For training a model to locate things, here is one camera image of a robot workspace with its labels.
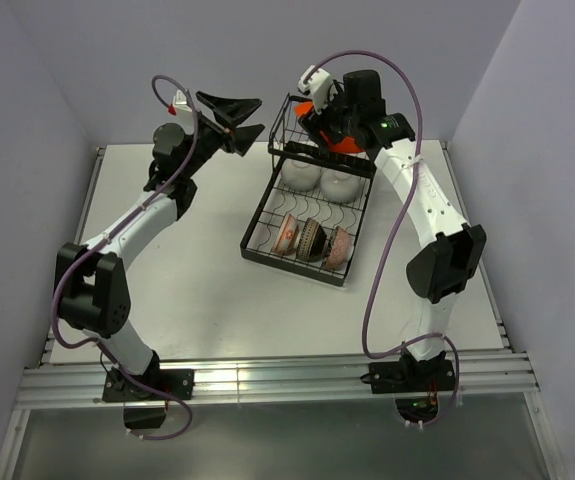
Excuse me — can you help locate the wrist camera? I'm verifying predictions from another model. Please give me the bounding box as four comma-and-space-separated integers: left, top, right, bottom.
298, 65, 337, 114
167, 89, 199, 131

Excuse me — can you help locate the aluminium mounting rail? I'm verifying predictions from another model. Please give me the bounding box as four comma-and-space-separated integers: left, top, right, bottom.
14, 350, 539, 410

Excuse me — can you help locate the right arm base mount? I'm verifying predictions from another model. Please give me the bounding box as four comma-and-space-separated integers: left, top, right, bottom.
360, 358, 457, 394

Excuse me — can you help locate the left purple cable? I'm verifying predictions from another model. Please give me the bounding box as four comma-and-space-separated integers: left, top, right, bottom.
49, 74, 203, 442

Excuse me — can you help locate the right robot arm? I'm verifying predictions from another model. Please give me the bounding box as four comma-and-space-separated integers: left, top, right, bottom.
298, 66, 487, 390

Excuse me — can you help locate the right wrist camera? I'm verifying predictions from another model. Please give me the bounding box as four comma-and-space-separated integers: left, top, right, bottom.
298, 65, 337, 114

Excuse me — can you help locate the black wire dish rack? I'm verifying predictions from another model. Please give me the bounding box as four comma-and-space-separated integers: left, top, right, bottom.
240, 94, 376, 287

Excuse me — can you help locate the brown beige bowl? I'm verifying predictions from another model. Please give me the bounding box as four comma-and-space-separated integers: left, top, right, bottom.
296, 218, 327, 262

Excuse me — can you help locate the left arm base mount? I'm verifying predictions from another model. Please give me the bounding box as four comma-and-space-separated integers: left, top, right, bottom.
101, 367, 195, 441

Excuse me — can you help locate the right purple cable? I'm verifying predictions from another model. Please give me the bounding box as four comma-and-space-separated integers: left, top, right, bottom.
306, 49, 461, 428

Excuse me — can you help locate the purple cable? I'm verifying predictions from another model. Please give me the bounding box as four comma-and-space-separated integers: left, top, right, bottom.
306, 49, 461, 428
49, 74, 203, 442

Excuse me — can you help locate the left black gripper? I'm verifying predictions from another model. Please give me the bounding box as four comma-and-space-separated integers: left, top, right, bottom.
182, 93, 265, 179

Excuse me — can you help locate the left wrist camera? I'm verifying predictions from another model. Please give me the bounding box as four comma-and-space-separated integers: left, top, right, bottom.
167, 89, 199, 131

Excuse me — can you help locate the black white patterned bowl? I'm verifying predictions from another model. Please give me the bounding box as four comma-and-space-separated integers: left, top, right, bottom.
323, 226, 353, 270

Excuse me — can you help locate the orange white patterned bowl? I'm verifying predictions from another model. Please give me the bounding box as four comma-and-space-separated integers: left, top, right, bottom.
271, 214, 300, 255

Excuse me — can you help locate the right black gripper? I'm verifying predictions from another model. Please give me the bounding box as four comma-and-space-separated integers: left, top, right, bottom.
297, 80, 358, 154

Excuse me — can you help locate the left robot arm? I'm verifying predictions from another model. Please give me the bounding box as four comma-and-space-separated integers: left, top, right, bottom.
51, 91, 264, 399

